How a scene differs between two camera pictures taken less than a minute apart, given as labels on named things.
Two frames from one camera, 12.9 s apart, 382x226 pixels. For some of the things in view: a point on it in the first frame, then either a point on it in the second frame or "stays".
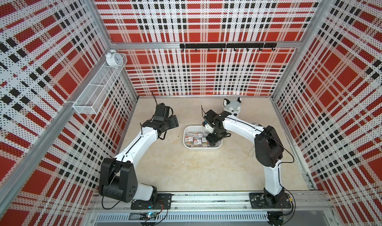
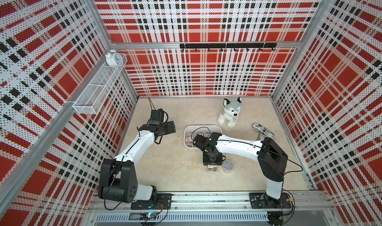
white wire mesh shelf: (91, 100) stays
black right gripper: (212, 139) → (218, 162)
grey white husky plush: (234, 106) stays
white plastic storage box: (194, 138) stays
